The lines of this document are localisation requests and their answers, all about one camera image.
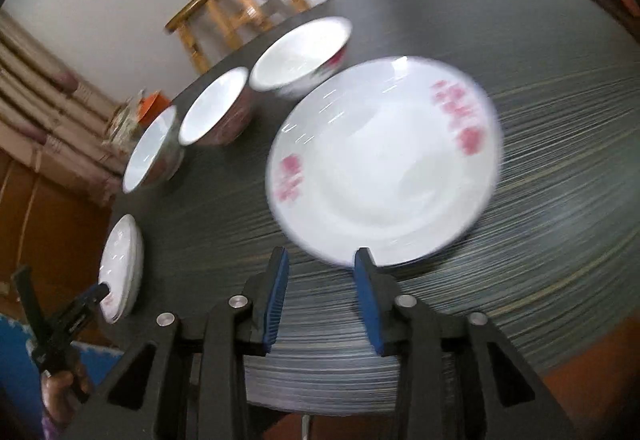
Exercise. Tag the white plate with pink flowers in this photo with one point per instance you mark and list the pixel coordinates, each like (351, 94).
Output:
(385, 159)

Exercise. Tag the plain white plate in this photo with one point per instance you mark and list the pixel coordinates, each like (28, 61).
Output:
(137, 280)

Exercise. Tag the floral ceramic teapot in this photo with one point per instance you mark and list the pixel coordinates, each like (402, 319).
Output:
(122, 122)

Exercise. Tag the small red-patterned white bowl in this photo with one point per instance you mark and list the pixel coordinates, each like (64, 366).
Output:
(147, 152)
(212, 107)

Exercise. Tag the person's left hand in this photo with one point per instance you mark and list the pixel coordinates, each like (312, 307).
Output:
(60, 390)

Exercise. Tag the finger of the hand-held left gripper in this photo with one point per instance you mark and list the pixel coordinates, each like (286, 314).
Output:
(27, 300)
(92, 294)

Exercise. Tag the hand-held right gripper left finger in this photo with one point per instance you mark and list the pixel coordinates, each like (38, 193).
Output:
(274, 302)

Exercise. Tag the purple floral clothing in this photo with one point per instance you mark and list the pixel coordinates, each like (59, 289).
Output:
(50, 427)

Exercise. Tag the orange lidded cup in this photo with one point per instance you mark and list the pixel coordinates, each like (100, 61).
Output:
(154, 105)

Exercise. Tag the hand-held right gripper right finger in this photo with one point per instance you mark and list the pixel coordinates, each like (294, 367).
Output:
(369, 305)

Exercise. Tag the white plate with blue rim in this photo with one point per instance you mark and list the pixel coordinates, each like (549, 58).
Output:
(117, 260)

